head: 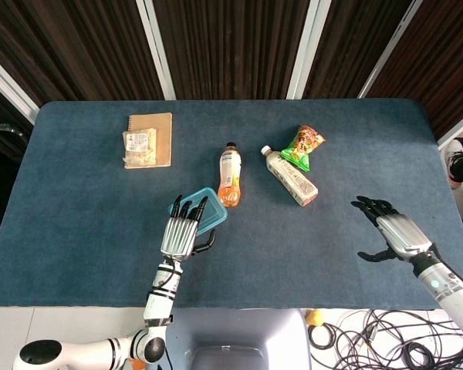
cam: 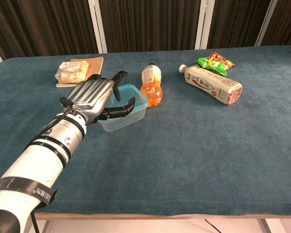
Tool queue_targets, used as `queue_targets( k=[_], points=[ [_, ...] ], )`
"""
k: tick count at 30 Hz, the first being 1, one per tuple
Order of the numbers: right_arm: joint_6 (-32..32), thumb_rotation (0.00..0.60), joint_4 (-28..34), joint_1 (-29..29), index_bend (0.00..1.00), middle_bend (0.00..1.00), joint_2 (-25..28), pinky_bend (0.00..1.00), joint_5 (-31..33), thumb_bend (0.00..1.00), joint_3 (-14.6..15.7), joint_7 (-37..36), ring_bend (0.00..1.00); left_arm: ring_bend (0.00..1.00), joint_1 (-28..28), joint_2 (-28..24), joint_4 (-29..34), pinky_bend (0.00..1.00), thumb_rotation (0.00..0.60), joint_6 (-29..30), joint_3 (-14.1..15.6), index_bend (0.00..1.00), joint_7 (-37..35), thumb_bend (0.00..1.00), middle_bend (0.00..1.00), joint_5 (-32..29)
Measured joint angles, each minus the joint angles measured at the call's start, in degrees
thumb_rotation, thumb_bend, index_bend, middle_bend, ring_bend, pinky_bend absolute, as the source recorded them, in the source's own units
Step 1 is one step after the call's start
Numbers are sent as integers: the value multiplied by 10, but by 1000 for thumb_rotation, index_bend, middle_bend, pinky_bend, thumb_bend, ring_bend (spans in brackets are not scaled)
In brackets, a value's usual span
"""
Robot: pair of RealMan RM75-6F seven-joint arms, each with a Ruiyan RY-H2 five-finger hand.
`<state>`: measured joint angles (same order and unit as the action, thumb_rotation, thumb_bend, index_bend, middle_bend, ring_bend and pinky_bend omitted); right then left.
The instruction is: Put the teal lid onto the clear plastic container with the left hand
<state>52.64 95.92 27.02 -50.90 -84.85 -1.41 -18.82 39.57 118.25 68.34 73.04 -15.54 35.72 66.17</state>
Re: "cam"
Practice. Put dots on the blue table cloth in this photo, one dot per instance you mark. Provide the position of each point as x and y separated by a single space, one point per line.
184 157

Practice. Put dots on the clear blue plastic container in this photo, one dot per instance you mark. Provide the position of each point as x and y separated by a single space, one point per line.
138 97

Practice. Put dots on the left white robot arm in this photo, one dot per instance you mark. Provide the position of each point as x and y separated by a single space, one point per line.
46 155

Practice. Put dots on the brown spiral notebook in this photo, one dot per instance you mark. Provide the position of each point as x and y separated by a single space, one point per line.
95 68

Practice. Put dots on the orange drink bottle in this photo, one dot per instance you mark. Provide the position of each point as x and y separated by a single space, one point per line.
151 72

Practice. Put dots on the clear wrapped bread package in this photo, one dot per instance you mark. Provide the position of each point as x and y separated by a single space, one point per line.
70 71

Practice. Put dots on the beige milk tea bottle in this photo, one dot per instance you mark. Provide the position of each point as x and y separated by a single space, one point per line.
208 83

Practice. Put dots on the green orange snack bag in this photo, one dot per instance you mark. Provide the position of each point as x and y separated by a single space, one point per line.
213 64

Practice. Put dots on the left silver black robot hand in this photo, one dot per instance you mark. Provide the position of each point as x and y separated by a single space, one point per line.
92 94

